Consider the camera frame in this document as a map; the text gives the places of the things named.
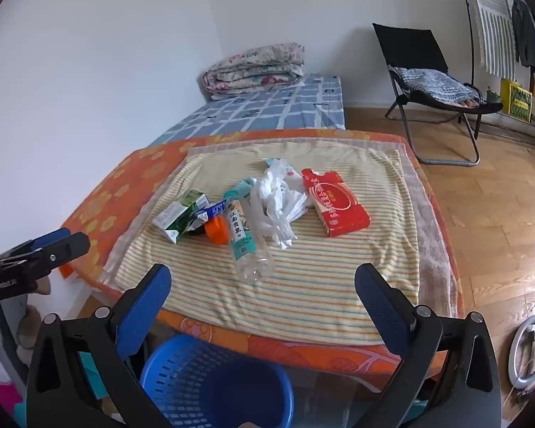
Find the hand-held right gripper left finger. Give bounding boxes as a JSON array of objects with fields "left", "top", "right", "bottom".
[{"left": 25, "top": 264, "right": 172, "bottom": 428}]

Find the magenta cloth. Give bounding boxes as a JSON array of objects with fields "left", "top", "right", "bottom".
[{"left": 0, "top": 373, "right": 25, "bottom": 428}]

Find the orange plastic cup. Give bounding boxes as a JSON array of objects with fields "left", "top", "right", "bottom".
[{"left": 204, "top": 215, "right": 231, "bottom": 245}]

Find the red cardboard carton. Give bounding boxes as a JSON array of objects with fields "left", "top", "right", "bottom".
[{"left": 300, "top": 168, "right": 371, "bottom": 238}]

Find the folded floral quilt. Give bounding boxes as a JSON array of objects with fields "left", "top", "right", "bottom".
[{"left": 202, "top": 43, "right": 306, "bottom": 101}]

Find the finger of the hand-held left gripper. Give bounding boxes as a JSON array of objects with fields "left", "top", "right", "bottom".
[
  {"left": 9, "top": 233, "right": 91, "bottom": 279},
  {"left": 0, "top": 228, "right": 72, "bottom": 259}
]

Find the blue and white wrapper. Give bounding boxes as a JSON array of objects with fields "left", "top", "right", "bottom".
[{"left": 191, "top": 200, "right": 228, "bottom": 229}]

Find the blue plaid bed sheet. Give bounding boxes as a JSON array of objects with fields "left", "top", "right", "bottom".
[{"left": 148, "top": 73, "right": 347, "bottom": 147}]

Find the clear plastic bottle teal label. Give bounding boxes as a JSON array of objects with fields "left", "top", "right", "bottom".
[{"left": 223, "top": 177, "right": 276, "bottom": 284}]

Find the teal cloth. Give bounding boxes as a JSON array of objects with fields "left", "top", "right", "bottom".
[{"left": 77, "top": 351, "right": 114, "bottom": 401}]

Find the white plastic bag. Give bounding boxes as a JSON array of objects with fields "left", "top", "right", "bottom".
[{"left": 249, "top": 158, "right": 310, "bottom": 251}]

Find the white striped hanging cloth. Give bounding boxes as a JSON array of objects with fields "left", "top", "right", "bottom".
[{"left": 465, "top": 0, "right": 519, "bottom": 80}]

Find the black coat rack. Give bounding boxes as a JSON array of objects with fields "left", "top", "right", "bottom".
[{"left": 455, "top": 0, "right": 535, "bottom": 152}]

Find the white ring light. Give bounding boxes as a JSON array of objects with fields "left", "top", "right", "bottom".
[{"left": 507, "top": 305, "right": 535, "bottom": 389}]

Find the green and white carton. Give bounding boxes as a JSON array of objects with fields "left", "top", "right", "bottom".
[{"left": 153, "top": 189, "right": 211, "bottom": 244}]

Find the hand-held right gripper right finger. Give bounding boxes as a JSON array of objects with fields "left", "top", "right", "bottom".
[{"left": 345, "top": 263, "right": 502, "bottom": 428}]

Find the yellow striped towel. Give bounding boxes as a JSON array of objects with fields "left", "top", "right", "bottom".
[{"left": 100, "top": 139, "right": 452, "bottom": 347}]

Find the blue checked cushion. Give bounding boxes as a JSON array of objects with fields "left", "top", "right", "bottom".
[{"left": 389, "top": 66, "right": 483, "bottom": 108}]

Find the black folding chair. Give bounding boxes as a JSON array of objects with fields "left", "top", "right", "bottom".
[{"left": 372, "top": 22, "right": 504, "bottom": 168}]

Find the dark hanging jacket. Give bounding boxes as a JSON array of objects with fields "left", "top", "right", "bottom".
[{"left": 510, "top": 0, "right": 535, "bottom": 71}]

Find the blue plastic basket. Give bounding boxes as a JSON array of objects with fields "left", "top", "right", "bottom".
[{"left": 139, "top": 333, "right": 295, "bottom": 428}]

